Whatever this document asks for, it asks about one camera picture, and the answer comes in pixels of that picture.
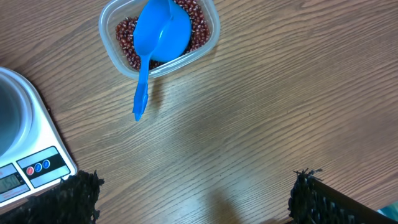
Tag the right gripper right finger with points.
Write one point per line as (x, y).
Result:
(313, 202)

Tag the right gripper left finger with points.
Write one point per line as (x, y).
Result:
(71, 202)

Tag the blue plastic measuring scoop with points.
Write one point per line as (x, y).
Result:
(162, 34)

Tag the white digital kitchen scale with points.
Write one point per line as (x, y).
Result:
(40, 159)

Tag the blue metal bowl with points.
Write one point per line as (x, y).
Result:
(11, 119)

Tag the clear plastic food container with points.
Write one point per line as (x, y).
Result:
(116, 10)

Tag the red adzuki beans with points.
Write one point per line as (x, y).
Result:
(199, 36)

